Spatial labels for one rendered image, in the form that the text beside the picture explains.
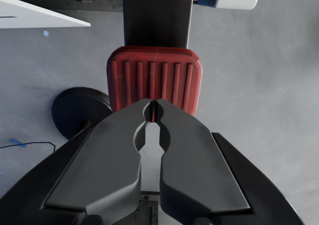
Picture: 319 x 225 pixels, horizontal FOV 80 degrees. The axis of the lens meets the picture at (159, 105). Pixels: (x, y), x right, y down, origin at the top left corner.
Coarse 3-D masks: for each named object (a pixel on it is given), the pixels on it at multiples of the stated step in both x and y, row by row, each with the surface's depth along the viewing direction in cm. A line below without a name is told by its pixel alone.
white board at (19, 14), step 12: (0, 0) 36; (12, 0) 39; (0, 12) 48; (12, 12) 48; (24, 12) 48; (36, 12) 48; (48, 12) 52; (0, 24) 70; (12, 24) 71; (24, 24) 71; (36, 24) 72; (48, 24) 73; (60, 24) 74; (72, 24) 74; (84, 24) 76
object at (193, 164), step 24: (168, 120) 10; (192, 120) 10; (168, 144) 9; (192, 144) 8; (216, 144) 8; (168, 168) 7; (192, 168) 7; (216, 168) 7; (168, 192) 7; (192, 192) 6; (216, 192) 6; (240, 192) 6; (192, 216) 6
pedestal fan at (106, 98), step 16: (64, 96) 96; (80, 96) 95; (96, 96) 96; (64, 112) 100; (80, 112) 100; (96, 112) 100; (112, 112) 100; (64, 128) 105; (80, 128) 95; (16, 144) 110
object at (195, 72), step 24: (120, 48) 13; (144, 48) 13; (168, 48) 13; (120, 72) 14; (144, 72) 14; (168, 72) 14; (192, 72) 14; (120, 96) 14; (144, 96) 14; (168, 96) 14; (192, 96) 14
